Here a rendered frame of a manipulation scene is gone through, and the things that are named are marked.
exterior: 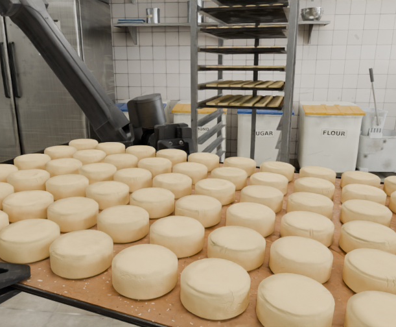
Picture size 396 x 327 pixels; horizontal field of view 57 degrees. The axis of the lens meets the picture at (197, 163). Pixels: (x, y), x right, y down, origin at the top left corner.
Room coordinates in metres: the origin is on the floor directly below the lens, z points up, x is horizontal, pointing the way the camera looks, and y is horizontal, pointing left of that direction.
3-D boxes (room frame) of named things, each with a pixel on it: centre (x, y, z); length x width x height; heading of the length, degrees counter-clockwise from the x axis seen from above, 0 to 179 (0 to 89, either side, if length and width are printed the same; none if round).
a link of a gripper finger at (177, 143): (0.64, 0.03, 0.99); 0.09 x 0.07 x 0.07; 25
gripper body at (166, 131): (0.71, 0.06, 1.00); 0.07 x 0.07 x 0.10; 25
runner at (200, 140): (2.13, -0.09, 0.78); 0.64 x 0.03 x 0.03; 164
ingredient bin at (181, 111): (3.89, -0.04, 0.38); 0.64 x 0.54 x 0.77; 174
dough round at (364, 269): (0.25, -0.14, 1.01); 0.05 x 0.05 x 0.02
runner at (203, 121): (2.13, -0.09, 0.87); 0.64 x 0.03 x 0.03; 164
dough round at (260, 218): (0.35, -0.05, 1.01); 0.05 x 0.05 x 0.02
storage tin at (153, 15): (4.16, 0.47, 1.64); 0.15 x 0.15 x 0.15
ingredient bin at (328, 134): (3.73, -1.33, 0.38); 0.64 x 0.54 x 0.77; 170
